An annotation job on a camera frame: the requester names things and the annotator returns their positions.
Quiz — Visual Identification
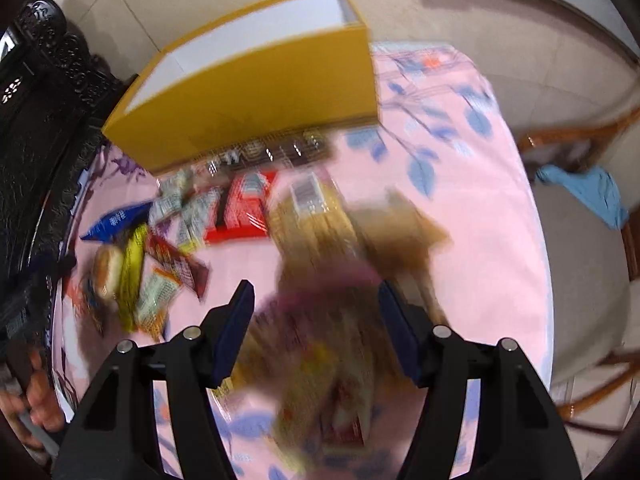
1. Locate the round bread packet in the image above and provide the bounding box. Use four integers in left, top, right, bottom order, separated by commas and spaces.
91, 245, 126, 302

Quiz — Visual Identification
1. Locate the blue snack packet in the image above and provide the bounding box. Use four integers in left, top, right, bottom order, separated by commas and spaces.
80, 202, 153, 242

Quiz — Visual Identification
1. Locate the white and green snack packet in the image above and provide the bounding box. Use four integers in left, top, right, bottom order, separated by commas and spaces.
176, 187, 224, 254
149, 191, 184, 227

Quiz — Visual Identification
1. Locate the dark carved wooden cabinet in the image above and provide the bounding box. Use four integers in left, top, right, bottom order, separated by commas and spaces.
0, 0, 136, 311

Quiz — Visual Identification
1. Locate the wooden chair with grey cushion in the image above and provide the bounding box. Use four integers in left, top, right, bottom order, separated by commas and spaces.
517, 105, 640, 433

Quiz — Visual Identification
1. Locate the large colourful snack bag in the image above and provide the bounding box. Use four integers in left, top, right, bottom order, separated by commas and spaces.
220, 260, 416, 468

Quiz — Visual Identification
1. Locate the brown and red snack packet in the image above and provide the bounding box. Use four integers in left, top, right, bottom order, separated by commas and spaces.
146, 232, 211, 299

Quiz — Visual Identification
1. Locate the orange-tan snack packet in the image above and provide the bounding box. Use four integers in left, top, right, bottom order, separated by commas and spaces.
350, 187, 453, 281

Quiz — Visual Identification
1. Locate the person's left hand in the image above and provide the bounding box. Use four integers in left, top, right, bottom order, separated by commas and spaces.
0, 349, 68, 450

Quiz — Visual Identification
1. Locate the large tan snack bag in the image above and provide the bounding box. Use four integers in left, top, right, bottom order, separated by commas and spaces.
269, 169, 362, 273

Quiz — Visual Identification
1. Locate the dark brown clear snack bag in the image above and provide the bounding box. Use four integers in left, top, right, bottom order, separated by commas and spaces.
200, 127, 335, 172

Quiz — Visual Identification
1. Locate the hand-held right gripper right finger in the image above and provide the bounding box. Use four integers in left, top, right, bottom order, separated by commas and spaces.
378, 281, 583, 480

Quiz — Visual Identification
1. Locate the yellow cardboard box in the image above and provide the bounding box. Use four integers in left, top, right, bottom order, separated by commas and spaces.
101, 0, 381, 176

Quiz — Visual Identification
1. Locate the pink floral tablecloth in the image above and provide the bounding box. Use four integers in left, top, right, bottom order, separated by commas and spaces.
50, 40, 556, 480

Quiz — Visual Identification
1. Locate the blue cloth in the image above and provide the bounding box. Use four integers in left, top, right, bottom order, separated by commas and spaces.
536, 164, 630, 231

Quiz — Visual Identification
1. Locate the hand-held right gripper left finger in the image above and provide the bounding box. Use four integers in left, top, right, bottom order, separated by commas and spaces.
52, 280, 256, 480

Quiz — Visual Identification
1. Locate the white and orange snack packet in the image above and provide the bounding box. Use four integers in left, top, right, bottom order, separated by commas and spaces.
134, 266, 182, 342

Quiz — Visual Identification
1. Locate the yellow snack packet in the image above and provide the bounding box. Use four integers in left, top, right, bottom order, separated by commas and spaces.
117, 224, 149, 332

